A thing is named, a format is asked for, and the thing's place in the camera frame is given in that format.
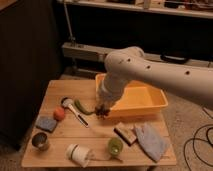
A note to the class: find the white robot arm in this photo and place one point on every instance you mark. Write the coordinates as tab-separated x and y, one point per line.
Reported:
192	85

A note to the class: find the wooden shelf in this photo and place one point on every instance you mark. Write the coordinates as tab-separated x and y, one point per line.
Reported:
146	7

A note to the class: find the clear plastic cup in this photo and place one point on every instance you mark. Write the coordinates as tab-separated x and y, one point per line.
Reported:
78	154

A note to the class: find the orange fruit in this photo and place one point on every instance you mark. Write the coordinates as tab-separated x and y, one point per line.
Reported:
59	114

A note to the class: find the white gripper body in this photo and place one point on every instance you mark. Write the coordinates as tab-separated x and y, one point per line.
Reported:
106	98

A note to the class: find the blue sponge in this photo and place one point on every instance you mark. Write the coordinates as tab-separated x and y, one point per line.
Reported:
46	123

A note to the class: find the blue grey cloth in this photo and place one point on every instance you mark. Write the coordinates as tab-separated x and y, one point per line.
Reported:
152	143

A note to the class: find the green plastic cup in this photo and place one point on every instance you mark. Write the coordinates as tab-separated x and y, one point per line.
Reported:
115	146

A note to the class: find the wooden block brush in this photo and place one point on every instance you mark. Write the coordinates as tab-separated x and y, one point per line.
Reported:
125	133

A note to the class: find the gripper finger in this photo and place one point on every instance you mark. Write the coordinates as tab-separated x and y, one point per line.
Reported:
108	108
98	106

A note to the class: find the black handle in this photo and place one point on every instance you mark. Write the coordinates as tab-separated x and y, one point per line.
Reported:
173	60

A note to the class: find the green pepper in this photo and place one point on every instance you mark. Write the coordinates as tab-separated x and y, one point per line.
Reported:
81	108

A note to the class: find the yellow plastic bin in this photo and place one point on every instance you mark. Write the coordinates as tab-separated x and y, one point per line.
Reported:
137	98

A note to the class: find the metal lamp pole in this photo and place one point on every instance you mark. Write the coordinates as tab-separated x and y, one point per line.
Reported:
72	38

